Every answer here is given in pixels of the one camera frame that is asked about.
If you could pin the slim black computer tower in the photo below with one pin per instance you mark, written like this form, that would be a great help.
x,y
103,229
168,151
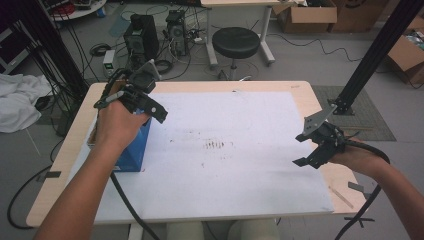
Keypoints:
x,y
176,33

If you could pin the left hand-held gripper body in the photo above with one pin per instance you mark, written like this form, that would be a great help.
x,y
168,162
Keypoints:
x,y
141,83

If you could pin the black round stool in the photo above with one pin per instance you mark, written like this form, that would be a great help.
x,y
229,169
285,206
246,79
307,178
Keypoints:
x,y
236,41

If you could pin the blue-sided cardboard box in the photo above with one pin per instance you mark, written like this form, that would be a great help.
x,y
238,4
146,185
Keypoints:
x,y
136,150

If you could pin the grey floor mat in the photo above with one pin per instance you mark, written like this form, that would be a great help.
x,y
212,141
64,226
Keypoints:
x,y
373,110

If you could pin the cardboard box with contents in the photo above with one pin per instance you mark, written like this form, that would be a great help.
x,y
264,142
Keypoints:
x,y
405,56

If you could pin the light wooden table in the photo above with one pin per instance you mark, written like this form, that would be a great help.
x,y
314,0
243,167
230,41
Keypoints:
x,y
316,96

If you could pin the white cloth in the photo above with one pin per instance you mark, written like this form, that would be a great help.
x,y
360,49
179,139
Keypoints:
x,y
16,103

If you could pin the white foam mat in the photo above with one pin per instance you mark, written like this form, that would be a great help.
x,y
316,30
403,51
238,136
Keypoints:
x,y
216,186

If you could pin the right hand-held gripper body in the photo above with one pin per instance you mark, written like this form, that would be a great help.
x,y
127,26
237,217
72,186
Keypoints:
x,y
328,136

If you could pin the black metal stand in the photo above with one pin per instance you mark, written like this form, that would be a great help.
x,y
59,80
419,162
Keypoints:
x,y
376,50

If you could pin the person's right hand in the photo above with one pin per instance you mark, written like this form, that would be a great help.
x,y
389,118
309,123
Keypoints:
x,y
360,160

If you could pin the black tape cross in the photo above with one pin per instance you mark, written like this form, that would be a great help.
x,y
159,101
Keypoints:
x,y
359,219

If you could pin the large black computer tower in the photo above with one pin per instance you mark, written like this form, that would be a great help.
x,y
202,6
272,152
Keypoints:
x,y
143,40

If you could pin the person's left hand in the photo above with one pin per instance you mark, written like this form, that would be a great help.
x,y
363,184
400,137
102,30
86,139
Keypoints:
x,y
115,126

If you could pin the round white table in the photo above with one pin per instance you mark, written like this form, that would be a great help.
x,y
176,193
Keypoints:
x,y
83,13

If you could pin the white desk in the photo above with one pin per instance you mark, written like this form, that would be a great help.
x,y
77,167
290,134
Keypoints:
x,y
209,33

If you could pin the closed brown cardboard box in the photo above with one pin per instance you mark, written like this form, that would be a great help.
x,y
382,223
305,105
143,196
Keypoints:
x,y
356,16

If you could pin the open cardboard box with flaps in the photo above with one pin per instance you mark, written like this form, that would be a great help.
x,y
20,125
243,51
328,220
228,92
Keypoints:
x,y
313,20

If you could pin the thin wooden stick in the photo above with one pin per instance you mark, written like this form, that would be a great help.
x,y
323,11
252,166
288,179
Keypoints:
x,y
340,196

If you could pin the grey floor tape piece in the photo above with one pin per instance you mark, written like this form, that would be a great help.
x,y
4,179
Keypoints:
x,y
53,174

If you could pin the white power supply unit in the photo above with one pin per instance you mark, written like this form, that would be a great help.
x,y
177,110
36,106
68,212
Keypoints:
x,y
109,61

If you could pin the grey tape strip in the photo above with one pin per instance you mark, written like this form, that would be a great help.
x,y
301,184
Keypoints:
x,y
358,188

